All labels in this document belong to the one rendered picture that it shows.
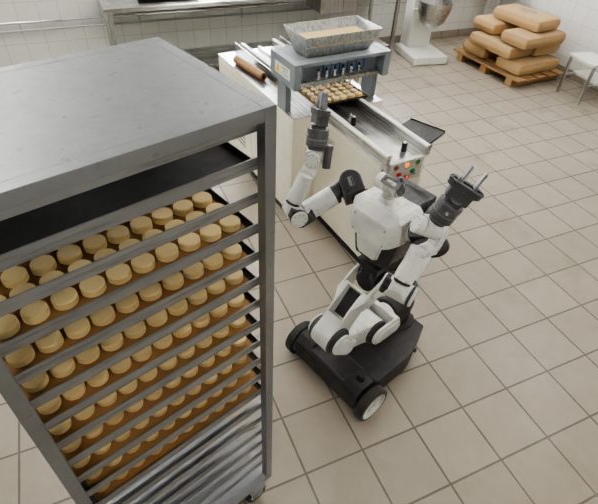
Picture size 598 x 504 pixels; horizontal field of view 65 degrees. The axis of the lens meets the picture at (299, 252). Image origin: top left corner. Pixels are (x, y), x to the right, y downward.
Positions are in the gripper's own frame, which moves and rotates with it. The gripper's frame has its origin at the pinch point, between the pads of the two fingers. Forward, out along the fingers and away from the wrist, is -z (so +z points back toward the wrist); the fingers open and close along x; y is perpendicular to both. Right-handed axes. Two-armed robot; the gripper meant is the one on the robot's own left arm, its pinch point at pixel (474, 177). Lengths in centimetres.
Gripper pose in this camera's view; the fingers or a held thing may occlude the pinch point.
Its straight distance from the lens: 160.3
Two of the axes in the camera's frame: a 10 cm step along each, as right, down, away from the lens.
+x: -8.5, -5.3, -0.2
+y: 3.1, -5.2, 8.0
